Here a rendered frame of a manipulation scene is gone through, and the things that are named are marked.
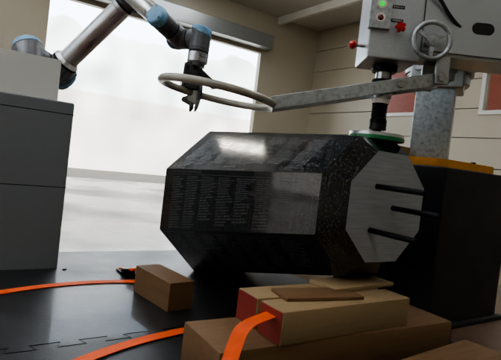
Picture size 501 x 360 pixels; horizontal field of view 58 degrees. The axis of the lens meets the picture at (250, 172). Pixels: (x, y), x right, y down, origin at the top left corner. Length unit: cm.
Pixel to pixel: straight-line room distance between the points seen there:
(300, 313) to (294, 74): 986
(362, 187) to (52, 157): 151
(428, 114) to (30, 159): 200
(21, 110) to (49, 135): 16
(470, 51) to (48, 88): 192
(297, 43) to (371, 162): 962
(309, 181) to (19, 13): 754
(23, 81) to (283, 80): 878
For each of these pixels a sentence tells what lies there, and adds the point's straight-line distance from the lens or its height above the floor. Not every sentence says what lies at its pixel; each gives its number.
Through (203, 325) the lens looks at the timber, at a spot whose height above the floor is 14.
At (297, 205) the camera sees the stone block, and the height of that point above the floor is 52.
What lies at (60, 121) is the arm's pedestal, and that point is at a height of 75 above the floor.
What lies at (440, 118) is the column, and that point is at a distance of 254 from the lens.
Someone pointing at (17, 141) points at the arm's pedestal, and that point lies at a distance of 242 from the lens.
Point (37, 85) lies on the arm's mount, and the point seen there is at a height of 91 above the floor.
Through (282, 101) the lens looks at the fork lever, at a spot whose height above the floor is 91.
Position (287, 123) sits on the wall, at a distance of 1088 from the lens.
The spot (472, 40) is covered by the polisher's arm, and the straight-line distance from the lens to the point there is 197.
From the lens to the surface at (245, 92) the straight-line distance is 165.
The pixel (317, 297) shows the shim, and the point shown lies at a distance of 153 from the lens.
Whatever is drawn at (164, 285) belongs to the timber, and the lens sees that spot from 197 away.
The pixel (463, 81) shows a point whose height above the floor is 118.
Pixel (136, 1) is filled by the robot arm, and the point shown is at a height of 133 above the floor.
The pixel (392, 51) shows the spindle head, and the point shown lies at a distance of 185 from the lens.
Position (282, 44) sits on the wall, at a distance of 1095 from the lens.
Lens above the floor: 66
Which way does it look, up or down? 1 degrees down
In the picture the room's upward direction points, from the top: 7 degrees clockwise
